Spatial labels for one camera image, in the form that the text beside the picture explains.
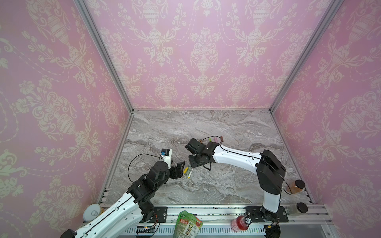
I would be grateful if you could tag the amber jar black lid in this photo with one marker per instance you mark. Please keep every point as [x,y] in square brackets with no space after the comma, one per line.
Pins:
[297,186]

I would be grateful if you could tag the green snack bag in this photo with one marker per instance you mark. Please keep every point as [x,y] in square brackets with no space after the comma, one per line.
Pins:
[187,226]

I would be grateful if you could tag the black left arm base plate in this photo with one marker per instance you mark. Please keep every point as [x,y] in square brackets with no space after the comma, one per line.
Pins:
[156,214]

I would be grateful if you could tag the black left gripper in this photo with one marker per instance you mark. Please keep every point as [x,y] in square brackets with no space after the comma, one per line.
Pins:
[176,175]

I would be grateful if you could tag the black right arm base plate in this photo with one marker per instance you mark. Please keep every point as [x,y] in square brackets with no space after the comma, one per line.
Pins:
[260,215]

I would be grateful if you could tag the aluminium right corner post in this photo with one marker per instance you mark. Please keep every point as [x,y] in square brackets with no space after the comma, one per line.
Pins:
[316,35]

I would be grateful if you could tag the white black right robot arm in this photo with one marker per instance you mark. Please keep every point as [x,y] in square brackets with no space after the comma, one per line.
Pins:
[265,165]

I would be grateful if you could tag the aluminium left corner post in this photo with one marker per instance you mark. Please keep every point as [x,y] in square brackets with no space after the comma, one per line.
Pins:
[96,37]

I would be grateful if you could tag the red emergency stop button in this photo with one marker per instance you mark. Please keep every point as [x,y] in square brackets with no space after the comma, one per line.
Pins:
[241,223]

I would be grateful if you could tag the clear jar black lid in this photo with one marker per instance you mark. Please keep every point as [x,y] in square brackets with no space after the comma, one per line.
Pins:
[297,209]

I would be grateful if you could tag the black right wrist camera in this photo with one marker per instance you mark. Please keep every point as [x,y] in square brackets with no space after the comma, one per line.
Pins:
[195,147]

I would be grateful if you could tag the aluminium corner post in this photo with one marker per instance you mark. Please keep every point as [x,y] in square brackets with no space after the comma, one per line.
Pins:
[96,37]
[316,35]

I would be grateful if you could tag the aluminium front rail frame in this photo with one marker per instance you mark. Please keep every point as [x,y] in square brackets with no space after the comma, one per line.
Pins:
[315,223]

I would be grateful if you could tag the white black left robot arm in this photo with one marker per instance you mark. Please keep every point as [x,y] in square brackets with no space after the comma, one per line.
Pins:
[132,208]

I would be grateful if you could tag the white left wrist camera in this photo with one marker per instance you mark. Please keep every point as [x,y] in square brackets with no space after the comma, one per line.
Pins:
[166,155]

